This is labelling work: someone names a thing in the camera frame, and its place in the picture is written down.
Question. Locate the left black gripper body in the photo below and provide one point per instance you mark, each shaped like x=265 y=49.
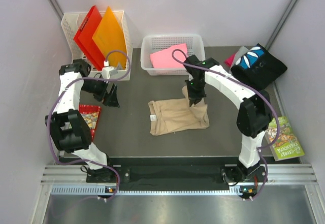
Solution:
x=97 y=88

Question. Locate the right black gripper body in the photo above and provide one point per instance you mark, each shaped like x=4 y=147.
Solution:
x=195 y=90

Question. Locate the beige t shirt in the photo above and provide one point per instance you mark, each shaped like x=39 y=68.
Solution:
x=174 y=115

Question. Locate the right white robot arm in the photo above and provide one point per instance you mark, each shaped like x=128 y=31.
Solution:
x=254 y=114

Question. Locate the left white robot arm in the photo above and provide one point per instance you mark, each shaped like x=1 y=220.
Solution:
x=68 y=128

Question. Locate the red illustrated book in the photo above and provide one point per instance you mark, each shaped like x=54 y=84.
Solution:
x=91 y=115

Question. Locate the magenta folded t shirt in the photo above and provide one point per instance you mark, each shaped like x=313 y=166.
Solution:
x=232 y=59

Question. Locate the pink t shirt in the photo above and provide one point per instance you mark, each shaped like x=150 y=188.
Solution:
x=163 y=59

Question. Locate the white perforated plastic basket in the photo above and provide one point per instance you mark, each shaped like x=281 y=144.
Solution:
x=155 y=43

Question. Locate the orange clip file folder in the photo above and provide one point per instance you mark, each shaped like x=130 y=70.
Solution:
x=108 y=35

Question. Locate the red clip file folder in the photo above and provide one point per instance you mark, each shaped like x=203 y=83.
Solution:
x=83 y=38

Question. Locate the grey folded t shirt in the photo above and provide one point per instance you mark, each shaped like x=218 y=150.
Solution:
x=242 y=50

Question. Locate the white file organizer rack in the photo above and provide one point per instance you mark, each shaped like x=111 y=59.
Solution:
x=70 y=24

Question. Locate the green treehouse book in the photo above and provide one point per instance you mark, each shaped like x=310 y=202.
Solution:
x=287 y=145

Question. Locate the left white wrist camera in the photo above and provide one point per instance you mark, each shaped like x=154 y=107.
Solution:
x=110 y=72

